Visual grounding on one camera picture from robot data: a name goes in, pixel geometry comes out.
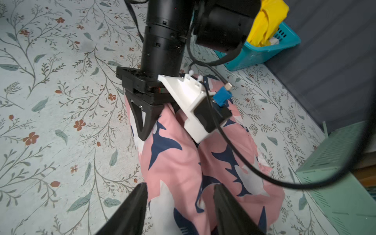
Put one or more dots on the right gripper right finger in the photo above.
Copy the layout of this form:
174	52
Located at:
231	218

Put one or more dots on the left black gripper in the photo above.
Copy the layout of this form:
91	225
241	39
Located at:
146	96

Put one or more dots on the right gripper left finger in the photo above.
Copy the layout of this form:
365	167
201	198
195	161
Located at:
130	216

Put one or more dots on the pink shark print shorts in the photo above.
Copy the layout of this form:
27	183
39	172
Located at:
181	176

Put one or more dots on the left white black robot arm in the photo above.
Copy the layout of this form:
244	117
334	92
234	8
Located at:
223	26

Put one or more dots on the floral table mat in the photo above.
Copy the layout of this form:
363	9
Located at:
67	155

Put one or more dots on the teal plastic basket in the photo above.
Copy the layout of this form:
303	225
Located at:
251	55

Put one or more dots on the green file organizer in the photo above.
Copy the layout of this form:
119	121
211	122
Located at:
346	204

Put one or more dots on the yellow cloth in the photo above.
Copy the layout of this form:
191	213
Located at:
272	13

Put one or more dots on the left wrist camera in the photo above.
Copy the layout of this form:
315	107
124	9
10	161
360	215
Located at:
202	107

